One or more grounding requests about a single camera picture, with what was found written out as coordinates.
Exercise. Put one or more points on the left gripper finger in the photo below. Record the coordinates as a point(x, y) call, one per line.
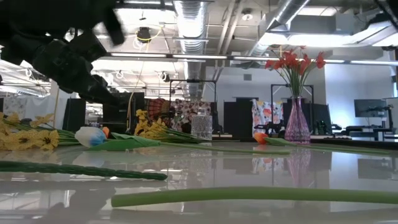
point(102, 93)

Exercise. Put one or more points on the orange tulip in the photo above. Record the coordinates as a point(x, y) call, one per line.
point(260, 137)
point(106, 131)

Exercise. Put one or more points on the white and blue tulip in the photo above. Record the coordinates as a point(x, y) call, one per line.
point(90, 136)

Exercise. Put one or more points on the yellow flower bunch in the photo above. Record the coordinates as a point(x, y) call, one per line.
point(46, 140)
point(149, 129)

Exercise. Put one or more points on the green textured flower stem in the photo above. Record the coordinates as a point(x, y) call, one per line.
point(77, 170)

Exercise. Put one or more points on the clear cut-glass vase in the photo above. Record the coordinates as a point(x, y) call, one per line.
point(201, 127)

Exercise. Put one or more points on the red flower bunch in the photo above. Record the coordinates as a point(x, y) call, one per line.
point(290, 59)

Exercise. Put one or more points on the purple glass vase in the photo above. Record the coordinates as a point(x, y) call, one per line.
point(297, 127)

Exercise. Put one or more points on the black robot arm on desk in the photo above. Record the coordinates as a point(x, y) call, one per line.
point(388, 115)

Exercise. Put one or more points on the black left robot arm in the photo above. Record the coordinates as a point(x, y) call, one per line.
point(31, 18)

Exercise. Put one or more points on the white hanging cloth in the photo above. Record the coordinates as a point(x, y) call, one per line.
point(37, 107)

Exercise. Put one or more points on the red mandala cloth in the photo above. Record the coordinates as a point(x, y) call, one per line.
point(157, 109)

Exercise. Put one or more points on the black ceiling fixture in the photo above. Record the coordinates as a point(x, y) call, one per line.
point(144, 35)

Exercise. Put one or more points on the dotted patterned cloth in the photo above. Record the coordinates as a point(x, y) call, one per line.
point(186, 112)

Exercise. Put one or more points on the long ceiling light bar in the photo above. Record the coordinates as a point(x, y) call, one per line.
point(199, 56)

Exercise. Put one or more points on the white floral cloth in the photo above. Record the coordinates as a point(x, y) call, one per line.
point(264, 115)

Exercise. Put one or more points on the small black background robot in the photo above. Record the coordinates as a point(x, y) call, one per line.
point(270, 127)

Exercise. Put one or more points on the thick smooth green stem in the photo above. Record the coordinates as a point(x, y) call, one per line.
point(248, 194)

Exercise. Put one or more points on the dark background desk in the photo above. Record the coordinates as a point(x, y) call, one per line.
point(367, 130)

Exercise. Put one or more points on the black metal frame stand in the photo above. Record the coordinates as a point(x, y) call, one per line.
point(192, 81)
point(308, 93)

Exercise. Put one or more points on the round silver ceiling duct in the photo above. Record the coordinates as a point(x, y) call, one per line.
point(191, 31)

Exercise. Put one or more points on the grey wall vent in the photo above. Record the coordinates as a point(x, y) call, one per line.
point(247, 77)

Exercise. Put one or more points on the slanted silver ceiling duct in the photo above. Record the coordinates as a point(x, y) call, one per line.
point(280, 21)

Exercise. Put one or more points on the dark wall monitor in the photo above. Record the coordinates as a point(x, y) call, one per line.
point(370, 108)

